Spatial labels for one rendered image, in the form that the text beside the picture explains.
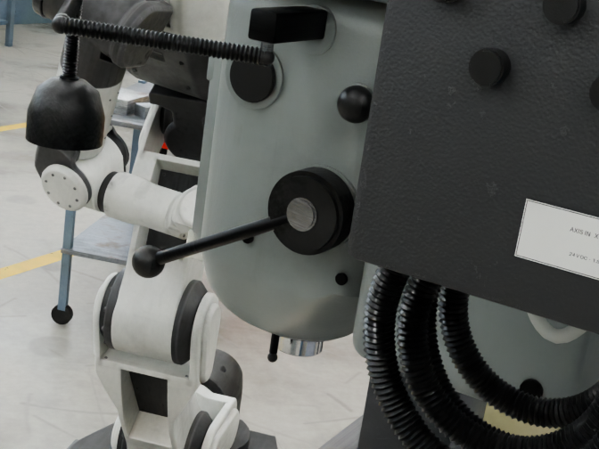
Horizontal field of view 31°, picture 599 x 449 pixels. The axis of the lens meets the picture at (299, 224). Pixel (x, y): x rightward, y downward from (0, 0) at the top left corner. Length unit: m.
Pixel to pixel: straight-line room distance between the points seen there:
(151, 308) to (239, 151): 0.86
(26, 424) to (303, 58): 2.77
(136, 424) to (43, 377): 1.87
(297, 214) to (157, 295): 0.92
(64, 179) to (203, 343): 0.38
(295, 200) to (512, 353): 0.21
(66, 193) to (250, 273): 0.71
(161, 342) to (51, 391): 2.02
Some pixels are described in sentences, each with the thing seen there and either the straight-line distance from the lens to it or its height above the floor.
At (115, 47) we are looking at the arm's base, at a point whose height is 1.48.
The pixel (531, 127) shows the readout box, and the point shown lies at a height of 1.61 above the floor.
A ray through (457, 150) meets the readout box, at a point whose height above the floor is 1.59.
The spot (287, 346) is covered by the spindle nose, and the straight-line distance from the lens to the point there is 1.05.
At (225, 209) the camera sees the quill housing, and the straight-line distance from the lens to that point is 0.96.
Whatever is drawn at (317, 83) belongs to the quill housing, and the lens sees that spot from 0.90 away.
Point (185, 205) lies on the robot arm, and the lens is 1.56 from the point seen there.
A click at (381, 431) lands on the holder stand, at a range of 1.44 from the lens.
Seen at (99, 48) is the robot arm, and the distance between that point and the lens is 1.48.
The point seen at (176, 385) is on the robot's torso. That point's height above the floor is 0.89.
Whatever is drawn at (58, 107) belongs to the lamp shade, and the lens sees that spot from 1.02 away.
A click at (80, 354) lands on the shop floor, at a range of 4.07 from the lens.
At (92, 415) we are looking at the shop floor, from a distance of 3.65.
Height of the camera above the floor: 1.70
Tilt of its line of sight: 17 degrees down
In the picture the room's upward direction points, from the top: 8 degrees clockwise
